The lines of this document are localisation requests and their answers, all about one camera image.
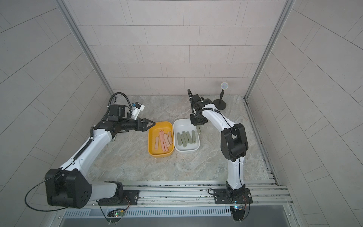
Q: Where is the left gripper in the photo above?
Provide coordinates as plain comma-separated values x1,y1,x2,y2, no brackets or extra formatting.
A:
118,116,155,132

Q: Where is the long pink ceramic knife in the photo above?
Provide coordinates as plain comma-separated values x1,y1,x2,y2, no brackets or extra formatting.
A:
159,130,167,152

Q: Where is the white plastic storage box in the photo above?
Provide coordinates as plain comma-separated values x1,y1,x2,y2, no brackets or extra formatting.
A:
173,119,200,154

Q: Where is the yellow plastic storage box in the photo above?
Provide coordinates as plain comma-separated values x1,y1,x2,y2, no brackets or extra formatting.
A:
148,122,174,158

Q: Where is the pink fruit knife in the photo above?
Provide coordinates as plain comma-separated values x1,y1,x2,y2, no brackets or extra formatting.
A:
155,136,159,150

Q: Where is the green knife front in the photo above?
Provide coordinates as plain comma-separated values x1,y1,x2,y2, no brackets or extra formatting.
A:
177,132,182,146

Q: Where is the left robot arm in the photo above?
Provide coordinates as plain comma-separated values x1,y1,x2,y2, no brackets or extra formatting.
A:
43,92,156,211

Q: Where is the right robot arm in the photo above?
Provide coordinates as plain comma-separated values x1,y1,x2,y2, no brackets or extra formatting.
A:
187,89,249,201

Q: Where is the black stand with round disc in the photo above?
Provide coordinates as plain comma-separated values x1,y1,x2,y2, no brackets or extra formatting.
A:
213,82,229,111

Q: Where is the left circuit board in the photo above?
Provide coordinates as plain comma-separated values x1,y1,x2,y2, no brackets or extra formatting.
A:
107,209,126,218

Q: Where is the circuit board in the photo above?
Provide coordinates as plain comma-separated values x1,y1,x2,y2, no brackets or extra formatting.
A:
230,205,246,222
107,209,126,218

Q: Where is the right circuit board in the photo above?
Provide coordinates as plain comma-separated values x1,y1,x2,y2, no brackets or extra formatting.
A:
230,205,246,222

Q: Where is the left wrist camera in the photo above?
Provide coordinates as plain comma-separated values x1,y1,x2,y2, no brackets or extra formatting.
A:
131,102,145,120

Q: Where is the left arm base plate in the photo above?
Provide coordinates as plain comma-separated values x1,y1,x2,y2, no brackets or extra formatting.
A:
98,190,140,206

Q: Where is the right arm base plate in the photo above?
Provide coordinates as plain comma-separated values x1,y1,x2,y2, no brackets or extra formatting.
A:
211,187,253,205

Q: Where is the aluminium mounting rail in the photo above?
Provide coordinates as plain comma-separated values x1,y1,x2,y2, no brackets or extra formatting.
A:
82,181,294,209

